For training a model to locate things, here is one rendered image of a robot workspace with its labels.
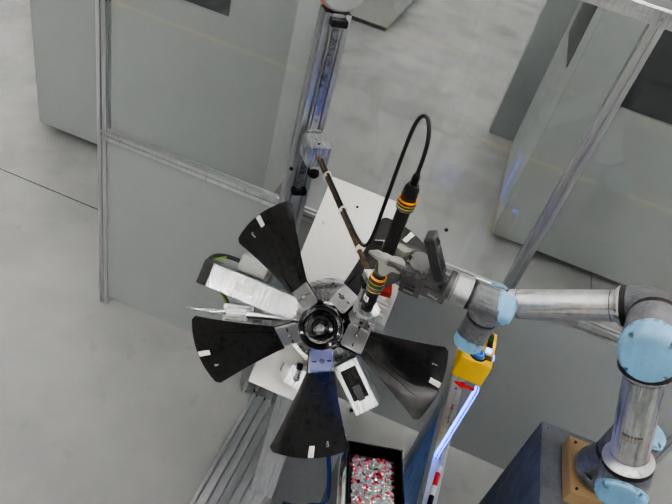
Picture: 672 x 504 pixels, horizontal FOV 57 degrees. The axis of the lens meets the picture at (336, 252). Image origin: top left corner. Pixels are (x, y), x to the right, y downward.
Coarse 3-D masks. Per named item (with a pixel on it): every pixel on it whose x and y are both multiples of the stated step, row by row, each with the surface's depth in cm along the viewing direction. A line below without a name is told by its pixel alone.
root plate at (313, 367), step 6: (312, 354) 165; (318, 354) 167; (324, 354) 168; (330, 354) 170; (312, 360) 165; (318, 360) 167; (312, 366) 165; (318, 366) 167; (324, 366) 169; (330, 366) 170; (312, 372) 165
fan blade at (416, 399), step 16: (384, 336) 170; (368, 352) 164; (384, 352) 165; (400, 352) 167; (416, 352) 169; (432, 352) 170; (384, 368) 163; (400, 368) 164; (416, 368) 165; (432, 368) 167; (400, 384) 162; (416, 384) 163; (432, 384) 164; (400, 400) 160; (416, 400) 161; (432, 400) 162; (416, 416) 160
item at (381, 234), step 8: (384, 224) 174; (376, 232) 174; (384, 232) 172; (408, 232) 168; (400, 240) 168; (416, 240) 166; (368, 248) 173; (376, 248) 171; (424, 248) 164; (368, 256) 171; (360, 264) 171; (368, 264) 169; (352, 272) 172; (360, 272) 169; (392, 272) 164; (352, 280) 169; (392, 280) 162; (352, 288) 167; (360, 288) 165
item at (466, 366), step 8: (496, 336) 198; (456, 352) 200; (456, 360) 193; (464, 360) 188; (472, 360) 187; (480, 360) 187; (456, 368) 191; (464, 368) 190; (472, 368) 189; (480, 368) 188; (488, 368) 187; (464, 376) 191; (472, 376) 190; (480, 376) 189; (480, 384) 191
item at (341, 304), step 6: (342, 288) 171; (348, 288) 169; (336, 294) 171; (342, 294) 169; (348, 294) 168; (354, 294) 166; (330, 300) 171; (336, 300) 169; (342, 300) 168; (348, 300) 166; (354, 300) 164; (336, 306) 167; (342, 306) 166; (348, 306) 164; (342, 312) 164
